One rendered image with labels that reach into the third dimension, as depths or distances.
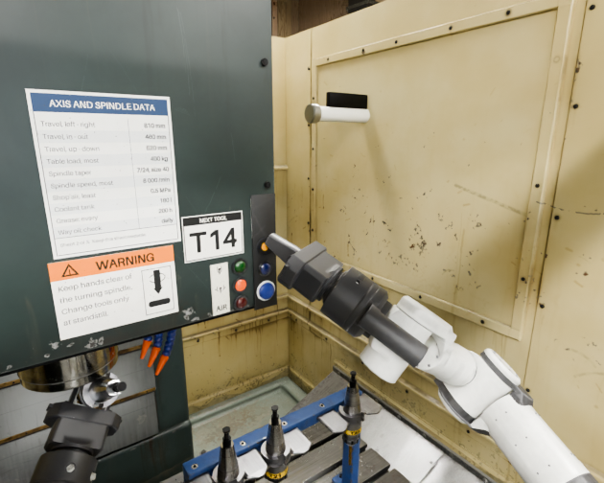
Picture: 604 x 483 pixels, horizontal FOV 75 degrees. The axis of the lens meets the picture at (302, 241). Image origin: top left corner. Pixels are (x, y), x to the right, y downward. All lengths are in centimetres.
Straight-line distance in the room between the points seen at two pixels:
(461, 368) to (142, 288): 53
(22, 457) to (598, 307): 155
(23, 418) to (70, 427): 60
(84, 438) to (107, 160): 48
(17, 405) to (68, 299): 82
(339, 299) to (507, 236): 68
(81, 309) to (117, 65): 32
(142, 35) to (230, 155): 19
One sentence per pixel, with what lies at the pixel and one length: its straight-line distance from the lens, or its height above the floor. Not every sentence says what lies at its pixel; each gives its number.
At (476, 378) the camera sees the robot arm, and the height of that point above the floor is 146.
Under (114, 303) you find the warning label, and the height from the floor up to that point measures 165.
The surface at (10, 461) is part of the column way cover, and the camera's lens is 149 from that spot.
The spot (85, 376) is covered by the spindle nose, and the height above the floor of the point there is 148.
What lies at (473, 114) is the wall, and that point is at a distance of 121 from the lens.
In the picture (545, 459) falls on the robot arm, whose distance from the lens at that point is 79.
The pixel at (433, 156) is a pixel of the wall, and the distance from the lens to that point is 127.
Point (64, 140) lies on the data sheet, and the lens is 56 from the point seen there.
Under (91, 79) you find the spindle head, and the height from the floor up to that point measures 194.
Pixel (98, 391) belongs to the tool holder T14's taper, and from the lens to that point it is 79.
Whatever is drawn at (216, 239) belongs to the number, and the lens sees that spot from 62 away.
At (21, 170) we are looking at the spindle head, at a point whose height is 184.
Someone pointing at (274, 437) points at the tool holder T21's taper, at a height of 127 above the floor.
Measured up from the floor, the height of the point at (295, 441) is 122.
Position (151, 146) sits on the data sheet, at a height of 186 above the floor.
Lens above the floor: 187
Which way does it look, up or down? 15 degrees down
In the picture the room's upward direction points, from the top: straight up
